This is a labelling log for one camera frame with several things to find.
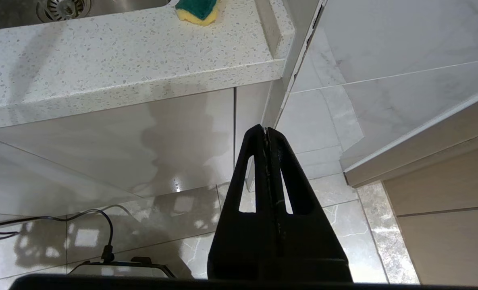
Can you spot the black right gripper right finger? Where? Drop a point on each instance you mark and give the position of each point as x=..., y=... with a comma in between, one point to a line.
x=315, y=249

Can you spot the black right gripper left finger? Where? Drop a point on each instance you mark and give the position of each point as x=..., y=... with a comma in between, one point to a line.
x=231, y=249

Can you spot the green and yellow sponge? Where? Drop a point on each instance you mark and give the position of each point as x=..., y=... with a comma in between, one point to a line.
x=198, y=8

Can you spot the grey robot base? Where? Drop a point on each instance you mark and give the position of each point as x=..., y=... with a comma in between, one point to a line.
x=118, y=270

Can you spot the metal sink drain strainer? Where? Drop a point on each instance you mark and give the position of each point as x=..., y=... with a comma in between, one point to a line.
x=61, y=8

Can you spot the stainless steel sink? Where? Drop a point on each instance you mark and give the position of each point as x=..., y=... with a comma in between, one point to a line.
x=5, y=16

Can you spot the wide glossy white cabinet door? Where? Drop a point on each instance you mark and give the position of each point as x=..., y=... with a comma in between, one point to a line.
x=162, y=141

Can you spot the beige wooden cabinet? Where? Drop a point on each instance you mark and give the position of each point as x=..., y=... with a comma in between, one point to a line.
x=444, y=241

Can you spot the narrow glossy white cabinet panel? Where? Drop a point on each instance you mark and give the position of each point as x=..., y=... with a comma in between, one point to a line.
x=251, y=108

